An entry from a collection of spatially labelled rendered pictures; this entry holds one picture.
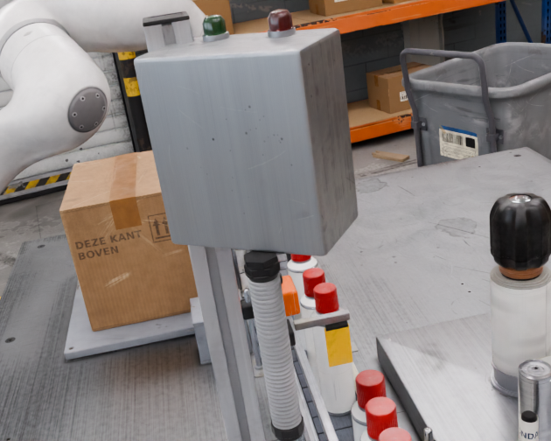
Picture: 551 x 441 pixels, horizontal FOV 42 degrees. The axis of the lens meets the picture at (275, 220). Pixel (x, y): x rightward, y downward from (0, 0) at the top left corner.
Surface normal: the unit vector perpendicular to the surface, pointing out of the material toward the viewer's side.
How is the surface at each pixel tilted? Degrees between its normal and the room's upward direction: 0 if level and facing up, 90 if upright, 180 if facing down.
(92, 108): 102
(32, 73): 48
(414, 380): 0
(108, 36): 125
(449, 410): 0
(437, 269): 0
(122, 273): 90
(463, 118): 93
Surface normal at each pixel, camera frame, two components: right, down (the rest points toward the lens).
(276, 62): -0.43, 0.41
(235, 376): 0.16, 0.37
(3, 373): -0.14, -0.91
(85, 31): -0.29, 0.81
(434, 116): -0.76, 0.39
